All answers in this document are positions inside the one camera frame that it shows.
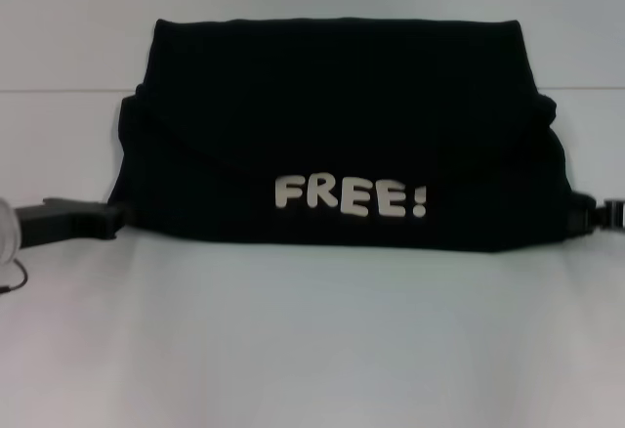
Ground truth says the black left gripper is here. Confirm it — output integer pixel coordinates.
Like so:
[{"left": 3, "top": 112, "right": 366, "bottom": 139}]
[{"left": 13, "top": 196, "right": 136, "bottom": 249}]

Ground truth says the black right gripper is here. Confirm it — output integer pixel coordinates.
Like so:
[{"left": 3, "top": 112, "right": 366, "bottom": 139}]
[{"left": 567, "top": 192, "right": 625, "bottom": 233}]

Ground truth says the black shirt with white print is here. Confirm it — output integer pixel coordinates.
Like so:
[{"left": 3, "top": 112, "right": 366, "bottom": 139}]
[{"left": 105, "top": 18, "right": 588, "bottom": 256}]

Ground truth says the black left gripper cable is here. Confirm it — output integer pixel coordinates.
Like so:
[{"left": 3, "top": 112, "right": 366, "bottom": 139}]
[{"left": 0, "top": 258, "right": 29, "bottom": 296}]

